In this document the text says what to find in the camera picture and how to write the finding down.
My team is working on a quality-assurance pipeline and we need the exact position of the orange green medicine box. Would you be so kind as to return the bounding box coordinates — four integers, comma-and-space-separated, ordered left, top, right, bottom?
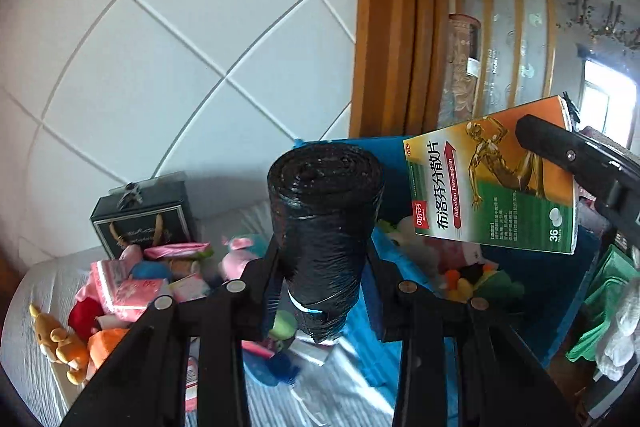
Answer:
404, 96, 577, 255

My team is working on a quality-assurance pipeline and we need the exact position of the black garbage bag roll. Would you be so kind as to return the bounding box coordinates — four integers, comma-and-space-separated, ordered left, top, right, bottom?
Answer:
267, 142, 384, 343

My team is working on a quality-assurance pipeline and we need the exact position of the orange plush toy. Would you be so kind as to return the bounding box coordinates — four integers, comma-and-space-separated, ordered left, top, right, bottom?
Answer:
87, 329, 128, 369

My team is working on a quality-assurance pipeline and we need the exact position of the red plush toy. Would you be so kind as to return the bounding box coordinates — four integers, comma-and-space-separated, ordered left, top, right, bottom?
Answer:
67, 297, 104, 343

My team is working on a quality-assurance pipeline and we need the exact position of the pink tissue pack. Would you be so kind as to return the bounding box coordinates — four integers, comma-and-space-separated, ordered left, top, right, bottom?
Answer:
91, 260, 171, 322

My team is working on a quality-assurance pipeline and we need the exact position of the green cloth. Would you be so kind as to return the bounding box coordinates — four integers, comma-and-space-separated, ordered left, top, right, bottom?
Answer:
565, 245, 639, 362

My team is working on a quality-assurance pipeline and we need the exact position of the brown teddy bear plush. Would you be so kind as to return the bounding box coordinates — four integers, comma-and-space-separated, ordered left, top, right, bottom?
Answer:
28, 303, 90, 386

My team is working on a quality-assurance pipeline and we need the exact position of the blue plastic crate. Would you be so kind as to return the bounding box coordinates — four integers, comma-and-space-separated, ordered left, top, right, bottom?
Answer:
292, 134, 601, 427

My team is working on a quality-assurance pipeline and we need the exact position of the pink green wipes pack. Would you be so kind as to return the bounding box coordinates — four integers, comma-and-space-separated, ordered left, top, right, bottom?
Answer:
143, 243, 214, 261

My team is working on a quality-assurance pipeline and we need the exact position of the pink pig small plush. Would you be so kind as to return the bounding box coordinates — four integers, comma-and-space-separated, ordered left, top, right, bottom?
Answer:
218, 234, 268, 281

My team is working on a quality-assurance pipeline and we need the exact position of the green ball toy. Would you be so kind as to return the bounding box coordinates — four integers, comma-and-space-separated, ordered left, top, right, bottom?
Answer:
269, 310, 297, 341

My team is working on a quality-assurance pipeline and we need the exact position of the white glove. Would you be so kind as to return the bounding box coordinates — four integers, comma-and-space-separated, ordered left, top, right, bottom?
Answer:
596, 277, 639, 381

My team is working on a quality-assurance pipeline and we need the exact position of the black gift box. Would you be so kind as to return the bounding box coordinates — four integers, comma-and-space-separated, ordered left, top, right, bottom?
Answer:
90, 179, 196, 259

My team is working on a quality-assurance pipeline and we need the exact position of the wooden door frame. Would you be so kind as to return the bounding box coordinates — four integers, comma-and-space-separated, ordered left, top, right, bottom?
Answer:
349, 0, 449, 138

